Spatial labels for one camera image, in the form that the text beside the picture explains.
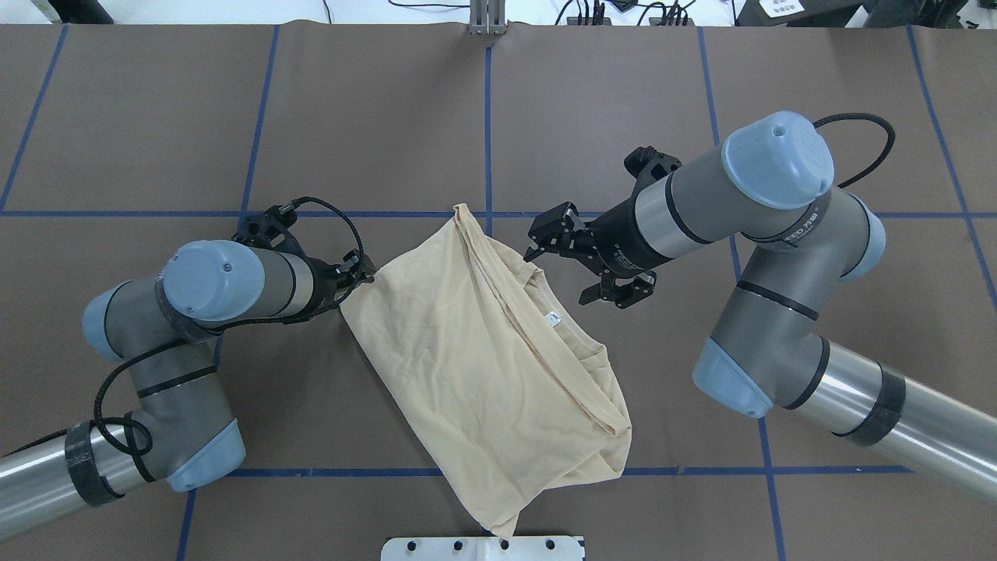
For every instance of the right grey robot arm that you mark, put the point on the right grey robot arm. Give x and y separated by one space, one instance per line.
772 182

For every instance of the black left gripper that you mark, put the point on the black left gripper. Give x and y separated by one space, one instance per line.
325 284

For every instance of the aluminium frame post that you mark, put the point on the aluminium frame post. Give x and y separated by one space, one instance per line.
487 18

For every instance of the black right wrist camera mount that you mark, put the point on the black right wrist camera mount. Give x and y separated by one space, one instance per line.
648 165

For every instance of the cream long-sleeve printed shirt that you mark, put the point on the cream long-sleeve printed shirt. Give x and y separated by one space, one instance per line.
502 387

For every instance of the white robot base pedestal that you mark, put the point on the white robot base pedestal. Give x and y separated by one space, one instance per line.
544 547

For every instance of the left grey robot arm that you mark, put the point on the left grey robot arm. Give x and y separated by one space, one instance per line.
163 415

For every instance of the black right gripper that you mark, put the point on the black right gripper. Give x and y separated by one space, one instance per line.
619 236

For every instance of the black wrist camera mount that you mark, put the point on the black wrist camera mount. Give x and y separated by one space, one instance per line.
270 230
648 165

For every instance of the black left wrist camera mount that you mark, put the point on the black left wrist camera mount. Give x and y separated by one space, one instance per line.
270 230

